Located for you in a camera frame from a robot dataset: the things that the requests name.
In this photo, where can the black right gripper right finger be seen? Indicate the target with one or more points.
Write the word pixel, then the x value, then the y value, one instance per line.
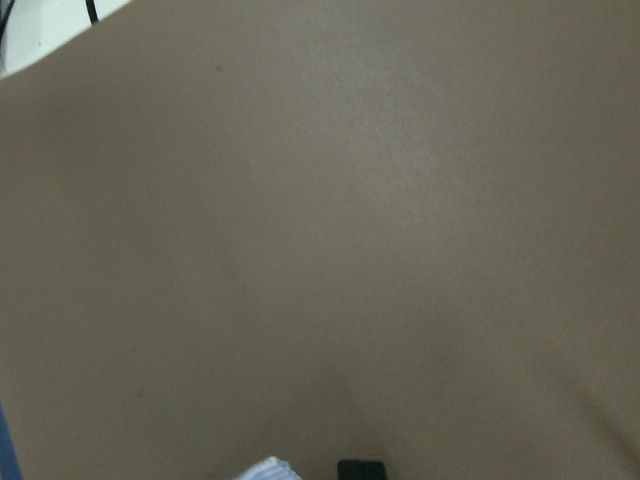
pixel 372 470

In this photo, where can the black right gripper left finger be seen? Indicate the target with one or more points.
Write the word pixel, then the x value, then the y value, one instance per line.
pixel 348 470

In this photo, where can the light blue striped shirt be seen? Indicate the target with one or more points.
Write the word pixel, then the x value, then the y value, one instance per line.
pixel 271 468

